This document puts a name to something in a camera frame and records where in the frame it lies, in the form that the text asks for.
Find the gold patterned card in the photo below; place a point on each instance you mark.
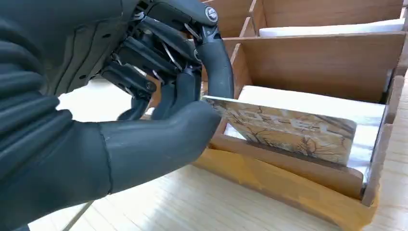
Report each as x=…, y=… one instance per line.
x=287, y=134

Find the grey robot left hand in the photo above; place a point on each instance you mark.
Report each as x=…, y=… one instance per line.
x=159, y=137

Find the wooden card box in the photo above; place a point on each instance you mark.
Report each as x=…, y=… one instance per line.
x=302, y=63

